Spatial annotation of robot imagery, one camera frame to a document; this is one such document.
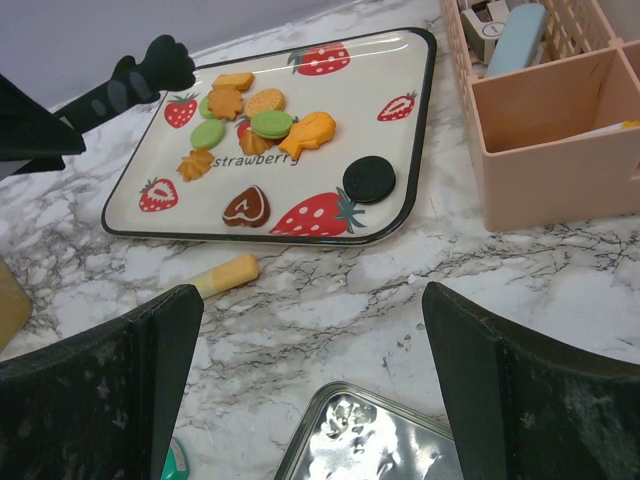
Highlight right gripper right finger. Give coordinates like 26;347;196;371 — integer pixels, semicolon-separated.
422;282;639;479

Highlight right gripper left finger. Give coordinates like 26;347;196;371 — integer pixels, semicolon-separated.
1;285;204;479

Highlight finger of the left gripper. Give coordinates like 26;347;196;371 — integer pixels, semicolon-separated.
1;76;86;175

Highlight black metal tongs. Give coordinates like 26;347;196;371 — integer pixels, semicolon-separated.
55;35;195;134

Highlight orange flower cookie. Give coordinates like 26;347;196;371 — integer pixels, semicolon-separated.
176;149;215;182

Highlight silver tin lid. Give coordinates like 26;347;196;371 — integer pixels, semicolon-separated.
274;381;463;480

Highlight orange square cookie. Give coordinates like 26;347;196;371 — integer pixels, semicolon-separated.
212;72;254;92

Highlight green grey eraser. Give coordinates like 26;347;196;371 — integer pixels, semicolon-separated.
161;437;190;480

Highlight gold cookie tin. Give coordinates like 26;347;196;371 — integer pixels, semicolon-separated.
0;260;33;349

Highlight yellow orange highlighter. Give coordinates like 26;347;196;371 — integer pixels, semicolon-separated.
188;254;260;299

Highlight orange leaf cookie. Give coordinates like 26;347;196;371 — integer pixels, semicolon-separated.
207;88;243;120

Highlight orange swirl cookie centre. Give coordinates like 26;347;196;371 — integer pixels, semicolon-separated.
239;130;274;156

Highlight brown heart cookie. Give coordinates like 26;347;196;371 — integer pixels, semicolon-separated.
222;185;271;227

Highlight round tan biscuit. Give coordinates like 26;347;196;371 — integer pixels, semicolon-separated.
244;88;286;118

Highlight peach desk organizer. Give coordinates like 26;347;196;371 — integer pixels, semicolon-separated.
441;1;639;231

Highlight black sandwich cookie right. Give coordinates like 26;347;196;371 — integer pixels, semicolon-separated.
343;155;396;204

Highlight orange fish cookie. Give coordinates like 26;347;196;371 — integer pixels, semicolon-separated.
279;112;337;160

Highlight strawberry pattern tray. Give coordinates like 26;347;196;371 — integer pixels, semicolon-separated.
102;28;437;245

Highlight light blue eraser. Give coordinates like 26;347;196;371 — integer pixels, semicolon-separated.
485;3;548;78

